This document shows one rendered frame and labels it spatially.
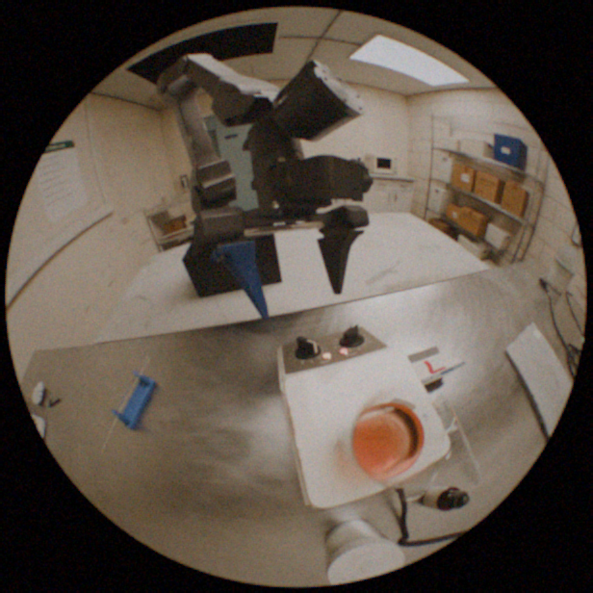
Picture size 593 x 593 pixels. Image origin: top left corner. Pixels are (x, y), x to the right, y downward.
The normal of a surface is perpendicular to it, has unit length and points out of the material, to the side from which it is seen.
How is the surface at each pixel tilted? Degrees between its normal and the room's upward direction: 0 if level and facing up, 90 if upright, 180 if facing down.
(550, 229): 90
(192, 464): 0
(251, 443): 0
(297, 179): 78
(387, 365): 0
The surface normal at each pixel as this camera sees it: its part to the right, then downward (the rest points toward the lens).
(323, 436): -0.09, -0.75
